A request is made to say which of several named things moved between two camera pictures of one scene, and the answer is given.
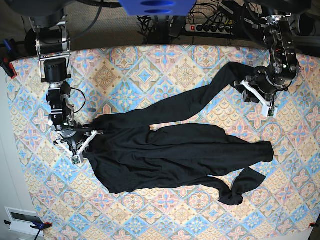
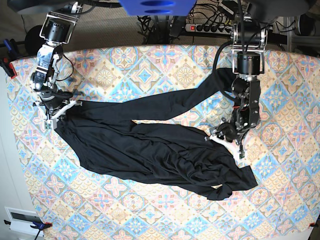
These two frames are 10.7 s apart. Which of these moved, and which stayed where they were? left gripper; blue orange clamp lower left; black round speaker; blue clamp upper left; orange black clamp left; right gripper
Moved: left gripper; right gripper
Stayed: blue clamp upper left; blue orange clamp lower left; black round speaker; orange black clamp left
